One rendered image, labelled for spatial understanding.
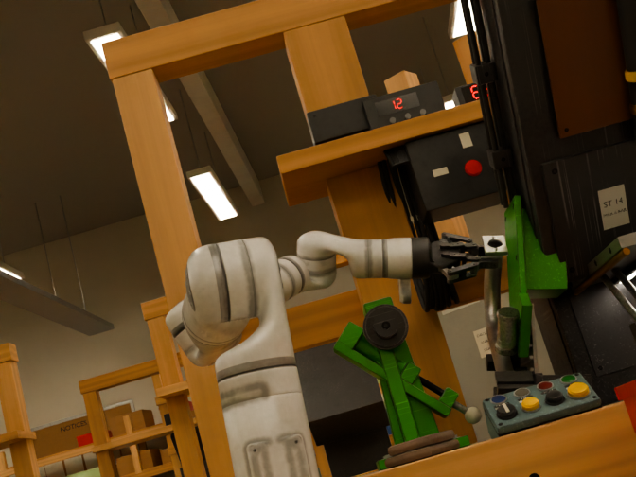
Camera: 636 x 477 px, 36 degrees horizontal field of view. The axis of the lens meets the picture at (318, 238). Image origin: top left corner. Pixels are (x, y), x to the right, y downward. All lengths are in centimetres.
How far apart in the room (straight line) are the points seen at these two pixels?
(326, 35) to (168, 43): 35
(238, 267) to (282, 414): 17
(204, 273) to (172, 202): 100
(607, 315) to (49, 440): 1080
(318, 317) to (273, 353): 101
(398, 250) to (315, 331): 41
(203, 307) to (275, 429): 16
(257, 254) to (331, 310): 100
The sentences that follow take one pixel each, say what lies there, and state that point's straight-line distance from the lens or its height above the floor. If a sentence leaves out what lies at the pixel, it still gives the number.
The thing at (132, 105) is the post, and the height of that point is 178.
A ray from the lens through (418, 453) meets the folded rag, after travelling 144.
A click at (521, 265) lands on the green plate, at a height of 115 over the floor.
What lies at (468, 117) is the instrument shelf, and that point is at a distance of 202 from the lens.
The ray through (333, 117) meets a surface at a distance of 206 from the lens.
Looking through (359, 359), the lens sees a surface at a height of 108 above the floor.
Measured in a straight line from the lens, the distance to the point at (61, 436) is 1230.
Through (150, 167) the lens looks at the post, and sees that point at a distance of 214.
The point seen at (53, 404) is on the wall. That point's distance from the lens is 1238.
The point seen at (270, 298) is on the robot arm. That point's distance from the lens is 112.
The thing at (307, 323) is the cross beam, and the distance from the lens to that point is 211.
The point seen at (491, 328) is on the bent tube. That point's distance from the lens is 181.
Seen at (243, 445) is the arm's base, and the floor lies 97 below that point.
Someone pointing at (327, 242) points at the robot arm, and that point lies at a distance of 176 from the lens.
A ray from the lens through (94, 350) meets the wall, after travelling 1228.
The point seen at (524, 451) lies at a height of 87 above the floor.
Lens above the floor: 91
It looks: 13 degrees up
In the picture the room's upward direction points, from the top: 16 degrees counter-clockwise
